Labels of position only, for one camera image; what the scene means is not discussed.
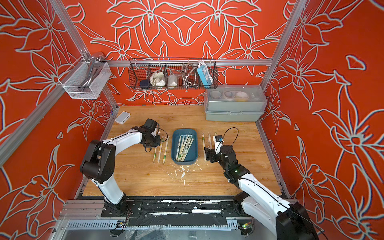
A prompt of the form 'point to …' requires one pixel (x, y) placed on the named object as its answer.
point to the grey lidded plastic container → (234, 103)
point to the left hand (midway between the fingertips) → (158, 142)
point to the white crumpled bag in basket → (157, 79)
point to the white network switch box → (123, 117)
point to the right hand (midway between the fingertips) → (208, 146)
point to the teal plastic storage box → (191, 157)
